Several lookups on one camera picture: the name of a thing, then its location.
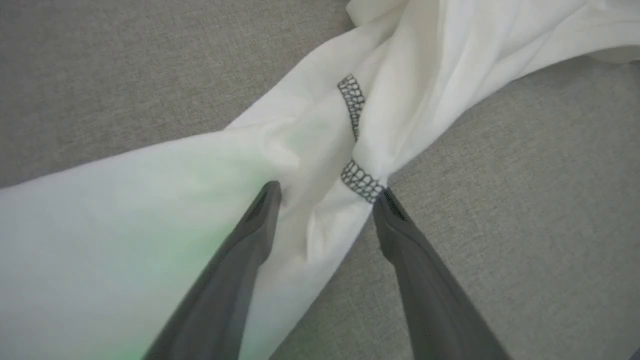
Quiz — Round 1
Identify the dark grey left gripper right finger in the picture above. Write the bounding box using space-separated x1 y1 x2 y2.
372 189 511 360

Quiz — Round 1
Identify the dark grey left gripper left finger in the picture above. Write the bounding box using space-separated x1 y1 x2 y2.
142 181 282 360

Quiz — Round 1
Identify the white garment with black stitching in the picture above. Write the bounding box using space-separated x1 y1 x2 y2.
0 0 640 360

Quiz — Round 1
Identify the grey fabric sofa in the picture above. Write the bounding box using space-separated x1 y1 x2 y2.
0 0 640 360

